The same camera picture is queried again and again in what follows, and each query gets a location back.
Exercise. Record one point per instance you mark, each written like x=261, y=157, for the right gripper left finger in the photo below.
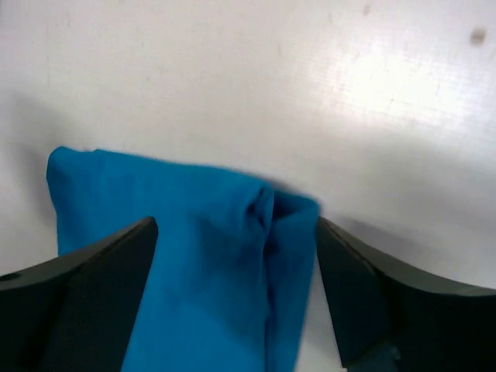
x=76, y=312

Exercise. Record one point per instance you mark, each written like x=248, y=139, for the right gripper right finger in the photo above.
x=390, y=316

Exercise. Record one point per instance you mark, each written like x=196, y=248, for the blue t-shirt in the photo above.
x=231, y=274

